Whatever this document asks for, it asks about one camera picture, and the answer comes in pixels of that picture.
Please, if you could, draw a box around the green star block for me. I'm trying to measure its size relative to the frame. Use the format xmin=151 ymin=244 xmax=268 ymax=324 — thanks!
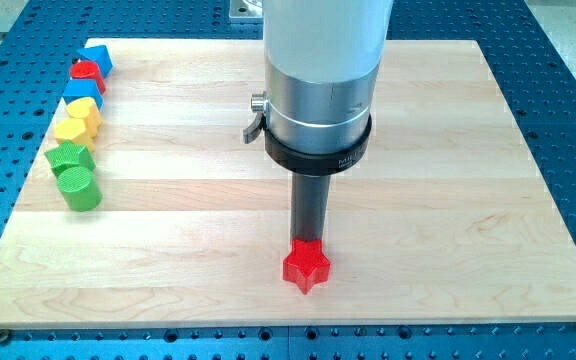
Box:
xmin=44 ymin=140 xmax=96 ymax=177

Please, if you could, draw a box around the red star block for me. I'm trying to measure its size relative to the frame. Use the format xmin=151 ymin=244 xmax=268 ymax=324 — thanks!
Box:
xmin=282 ymin=238 xmax=331 ymax=295

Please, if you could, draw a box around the green cylinder block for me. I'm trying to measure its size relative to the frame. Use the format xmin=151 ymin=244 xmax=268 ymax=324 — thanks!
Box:
xmin=57 ymin=166 xmax=102 ymax=212

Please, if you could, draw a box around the black clamp ring with lever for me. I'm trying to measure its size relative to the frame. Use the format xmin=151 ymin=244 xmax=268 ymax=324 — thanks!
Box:
xmin=242 ymin=91 xmax=373 ymax=177

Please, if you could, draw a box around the red cylinder block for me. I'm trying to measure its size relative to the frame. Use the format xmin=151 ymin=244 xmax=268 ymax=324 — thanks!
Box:
xmin=69 ymin=60 xmax=106 ymax=94

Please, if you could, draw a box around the blue triangle block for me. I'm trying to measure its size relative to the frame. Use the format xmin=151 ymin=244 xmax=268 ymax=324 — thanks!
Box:
xmin=77 ymin=45 xmax=113 ymax=78

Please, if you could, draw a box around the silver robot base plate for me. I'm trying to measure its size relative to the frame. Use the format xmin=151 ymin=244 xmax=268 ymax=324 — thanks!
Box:
xmin=228 ymin=0 xmax=263 ymax=23

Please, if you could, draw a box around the yellow heart block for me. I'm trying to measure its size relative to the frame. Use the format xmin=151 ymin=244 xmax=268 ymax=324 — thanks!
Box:
xmin=66 ymin=97 xmax=103 ymax=138

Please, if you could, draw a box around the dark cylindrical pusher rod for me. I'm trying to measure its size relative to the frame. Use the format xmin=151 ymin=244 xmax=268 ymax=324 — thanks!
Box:
xmin=290 ymin=173 xmax=331 ymax=242

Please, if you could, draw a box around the yellow hexagon block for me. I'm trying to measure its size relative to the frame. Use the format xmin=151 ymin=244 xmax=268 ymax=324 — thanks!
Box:
xmin=54 ymin=117 xmax=95 ymax=152

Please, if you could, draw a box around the light wooden board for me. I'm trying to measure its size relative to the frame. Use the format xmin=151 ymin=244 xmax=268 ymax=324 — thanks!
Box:
xmin=0 ymin=39 xmax=576 ymax=329

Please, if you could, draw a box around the blue cube block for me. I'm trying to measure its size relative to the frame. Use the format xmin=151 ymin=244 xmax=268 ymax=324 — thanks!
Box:
xmin=62 ymin=79 xmax=104 ymax=109

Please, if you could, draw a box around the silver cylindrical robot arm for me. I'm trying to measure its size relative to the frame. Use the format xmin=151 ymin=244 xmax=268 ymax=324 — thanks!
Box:
xmin=262 ymin=0 xmax=393 ymax=154

